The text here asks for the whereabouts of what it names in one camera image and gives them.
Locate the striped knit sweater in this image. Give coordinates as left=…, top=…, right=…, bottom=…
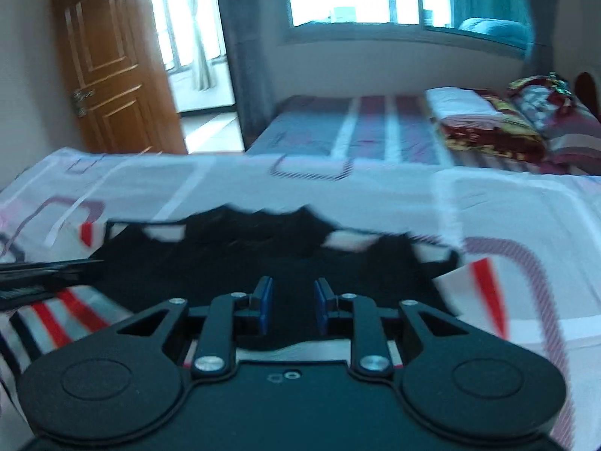
left=0, top=204, right=512, bottom=381

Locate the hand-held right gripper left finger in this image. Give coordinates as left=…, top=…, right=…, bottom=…
left=117, top=276, right=274, bottom=379

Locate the white sheer curtain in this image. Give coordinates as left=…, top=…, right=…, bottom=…
left=181, top=0, right=217, bottom=92

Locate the brown wooden door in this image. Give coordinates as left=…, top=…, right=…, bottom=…
left=50, top=0, right=189, bottom=155

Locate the adjoining room window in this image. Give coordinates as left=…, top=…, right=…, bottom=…
left=150, top=0, right=226, bottom=73

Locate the bed with patterned sheet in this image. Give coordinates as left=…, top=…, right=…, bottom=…
left=0, top=147, right=601, bottom=451

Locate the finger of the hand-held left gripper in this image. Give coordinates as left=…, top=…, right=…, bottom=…
left=0, top=258, right=105, bottom=312

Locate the grey curtain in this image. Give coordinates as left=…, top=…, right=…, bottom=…
left=213, top=0, right=278, bottom=151

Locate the bed with striped sheet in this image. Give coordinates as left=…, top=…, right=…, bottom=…
left=246, top=95, right=601, bottom=177

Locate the folded white cloth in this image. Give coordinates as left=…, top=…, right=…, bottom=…
left=426, top=87, right=498, bottom=120

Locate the striped pillow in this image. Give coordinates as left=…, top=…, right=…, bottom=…
left=545, top=103, right=601, bottom=170
left=509, top=73, right=587, bottom=123

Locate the red floral blanket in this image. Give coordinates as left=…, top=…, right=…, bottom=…
left=439, top=94, right=548, bottom=163

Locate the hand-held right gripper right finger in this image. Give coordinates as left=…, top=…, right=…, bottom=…
left=314, top=278, right=470, bottom=379

